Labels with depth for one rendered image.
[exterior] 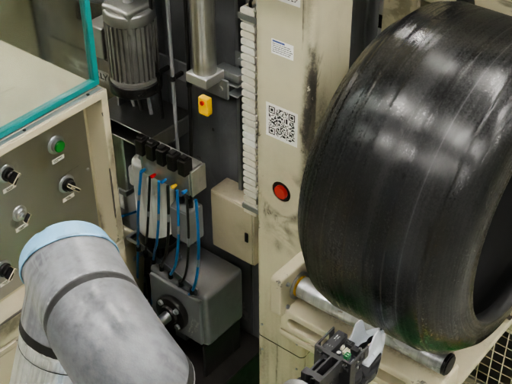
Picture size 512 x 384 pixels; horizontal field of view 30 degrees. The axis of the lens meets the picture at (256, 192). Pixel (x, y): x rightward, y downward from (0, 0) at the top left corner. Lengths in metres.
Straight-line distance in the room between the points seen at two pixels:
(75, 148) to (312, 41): 0.54
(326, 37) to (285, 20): 0.08
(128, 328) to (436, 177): 0.59
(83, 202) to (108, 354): 1.00
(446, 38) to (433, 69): 0.07
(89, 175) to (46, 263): 0.88
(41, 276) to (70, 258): 0.04
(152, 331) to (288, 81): 0.81
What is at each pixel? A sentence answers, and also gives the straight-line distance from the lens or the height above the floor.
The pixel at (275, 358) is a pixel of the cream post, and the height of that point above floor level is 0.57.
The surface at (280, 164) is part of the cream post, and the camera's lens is 1.86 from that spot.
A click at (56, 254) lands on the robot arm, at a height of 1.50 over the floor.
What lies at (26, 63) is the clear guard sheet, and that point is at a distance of 1.73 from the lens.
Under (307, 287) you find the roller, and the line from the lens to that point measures 1.90.
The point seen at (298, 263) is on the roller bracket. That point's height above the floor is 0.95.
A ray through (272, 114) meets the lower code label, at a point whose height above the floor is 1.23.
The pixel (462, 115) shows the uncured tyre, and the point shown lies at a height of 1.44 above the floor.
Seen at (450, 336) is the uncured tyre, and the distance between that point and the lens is 1.62.
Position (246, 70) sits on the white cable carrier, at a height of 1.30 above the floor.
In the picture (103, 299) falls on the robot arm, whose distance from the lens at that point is 1.04.
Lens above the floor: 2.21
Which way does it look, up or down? 37 degrees down
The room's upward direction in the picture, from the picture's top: 1 degrees counter-clockwise
